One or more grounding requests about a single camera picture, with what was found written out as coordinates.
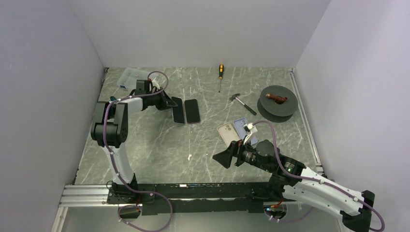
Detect clear plastic screw box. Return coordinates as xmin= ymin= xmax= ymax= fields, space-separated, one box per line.
xmin=117 ymin=67 xmax=149 ymax=90

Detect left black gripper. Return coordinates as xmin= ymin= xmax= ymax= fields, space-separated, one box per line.
xmin=146 ymin=87 xmax=177 ymax=111

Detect purple phone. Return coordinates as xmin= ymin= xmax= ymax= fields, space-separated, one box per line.
xmin=184 ymin=99 xmax=201 ymax=124

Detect black filament spool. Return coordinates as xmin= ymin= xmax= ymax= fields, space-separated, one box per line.
xmin=257 ymin=85 xmax=298 ymax=123

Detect grey silver phone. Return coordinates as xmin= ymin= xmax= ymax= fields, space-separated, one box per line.
xmin=171 ymin=97 xmax=185 ymax=124

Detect black base frame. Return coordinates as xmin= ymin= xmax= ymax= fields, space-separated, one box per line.
xmin=107 ymin=182 xmax=282 ymax=216

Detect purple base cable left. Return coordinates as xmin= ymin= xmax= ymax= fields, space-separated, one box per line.
xmin=117 ymin=204 xmax=145 ymax=232

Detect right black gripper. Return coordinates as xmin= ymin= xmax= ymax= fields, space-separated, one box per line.
xmin=212 ymin=134 xmax=272 ymax=172

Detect brown red tool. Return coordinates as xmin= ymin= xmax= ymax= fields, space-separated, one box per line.
xmin=265 ymin=93 xmax=288 ymax=104

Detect small black handled hammer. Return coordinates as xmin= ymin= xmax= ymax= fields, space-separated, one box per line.
xmin=229 ymin=93 xmax=257 ymax=116

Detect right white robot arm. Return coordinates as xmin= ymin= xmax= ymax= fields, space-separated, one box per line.
xmin=212 ymin=140 xmax=375 ymax=232

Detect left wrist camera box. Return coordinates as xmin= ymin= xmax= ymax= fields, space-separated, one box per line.
xmin=147 ymin=78 xmax=161 ymax=93

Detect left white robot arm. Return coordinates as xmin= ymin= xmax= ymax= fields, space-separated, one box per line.
xmin=90 ymin=79 xmax=178 ymax=203

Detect orange black screwdriver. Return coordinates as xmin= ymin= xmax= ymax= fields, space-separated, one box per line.
xmin=218 ymin=64 xmax=224 ymax=93

